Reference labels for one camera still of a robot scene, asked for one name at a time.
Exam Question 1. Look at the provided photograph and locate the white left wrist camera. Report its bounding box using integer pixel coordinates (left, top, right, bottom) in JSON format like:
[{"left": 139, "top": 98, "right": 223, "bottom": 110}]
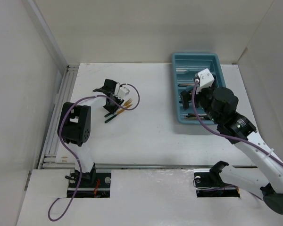
[{"left": 116, "top": 87, "right": 130, "bottom": 99}]

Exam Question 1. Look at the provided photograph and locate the green handled gold fork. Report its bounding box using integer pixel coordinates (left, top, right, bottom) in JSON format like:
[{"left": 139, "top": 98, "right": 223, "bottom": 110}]
[{"left": 123, "top": 98, "right": 133, "bottom": 107}]

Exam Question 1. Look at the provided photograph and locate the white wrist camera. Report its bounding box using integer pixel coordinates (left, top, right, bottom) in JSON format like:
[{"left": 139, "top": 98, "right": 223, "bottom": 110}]
[
  {"left": 116, "top": 87, "right": 130, "bottom": 99},
  {"left": 195, "top": 68, "right": 215, "bottom": 94}
]

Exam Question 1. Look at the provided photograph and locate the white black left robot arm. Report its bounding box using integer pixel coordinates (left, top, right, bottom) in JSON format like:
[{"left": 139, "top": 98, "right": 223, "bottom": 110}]
[{"left": 57, "top": 79, "right": 130, "bottom": 187}]

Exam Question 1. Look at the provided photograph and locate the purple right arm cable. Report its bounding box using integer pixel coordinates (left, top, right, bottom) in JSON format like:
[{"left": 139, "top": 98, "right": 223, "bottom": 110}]
[{"left": 193, "top": 79, "right": 283, "bottom": 201}]

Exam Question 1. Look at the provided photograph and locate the aluminium frame rail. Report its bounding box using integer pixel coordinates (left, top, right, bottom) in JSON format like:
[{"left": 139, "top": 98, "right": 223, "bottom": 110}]
[{"left": 36, "top": 65, "right": 79, "bottom": 170}]

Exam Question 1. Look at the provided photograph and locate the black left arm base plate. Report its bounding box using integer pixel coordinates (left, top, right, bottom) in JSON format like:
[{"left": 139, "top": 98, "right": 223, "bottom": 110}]
[{"left": 65, "top": 172, "right": 111, "bottom": 198}]

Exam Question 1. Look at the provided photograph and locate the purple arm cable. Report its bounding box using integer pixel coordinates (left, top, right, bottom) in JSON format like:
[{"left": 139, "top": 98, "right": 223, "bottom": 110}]
[
  {"left": 193, "top": 79, "right": 283, "bottom": 201},
  {"left": 48, "top": 83, "right": 141, "bottom": 221}
]

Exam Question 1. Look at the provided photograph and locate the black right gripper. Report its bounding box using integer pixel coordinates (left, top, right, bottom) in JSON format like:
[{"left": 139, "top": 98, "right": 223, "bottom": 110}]
[{"left": 179, "top": 83, "right": 221, "bottom": 124}]

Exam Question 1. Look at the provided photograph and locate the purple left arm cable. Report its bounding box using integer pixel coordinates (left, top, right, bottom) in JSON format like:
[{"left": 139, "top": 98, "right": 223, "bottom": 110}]
[{"left": 48, "top": 83, "right": 141, "bottom": 221}]

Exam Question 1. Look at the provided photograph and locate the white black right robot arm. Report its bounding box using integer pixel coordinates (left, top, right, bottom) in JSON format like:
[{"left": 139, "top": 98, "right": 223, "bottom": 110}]
[{"left": 180, "top": 87, "right": 283, "bottom": 215}]

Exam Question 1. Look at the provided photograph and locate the blue plastic cutlery tray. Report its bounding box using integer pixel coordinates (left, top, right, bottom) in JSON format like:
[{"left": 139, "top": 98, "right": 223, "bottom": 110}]
[{"left": 172, "top": 52, "right": 226, "bottom": 125}]

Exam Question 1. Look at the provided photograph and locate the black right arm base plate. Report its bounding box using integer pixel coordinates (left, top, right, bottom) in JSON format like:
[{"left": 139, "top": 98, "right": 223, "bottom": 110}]
[{"left": 192, "top": 172, "right": 240, "bottom": 198}]

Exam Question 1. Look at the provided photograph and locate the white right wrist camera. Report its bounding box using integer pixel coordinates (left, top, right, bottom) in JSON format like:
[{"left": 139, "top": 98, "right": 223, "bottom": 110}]
[{"left": 195, "top": 68, "right": 215, "bottom": 94}]

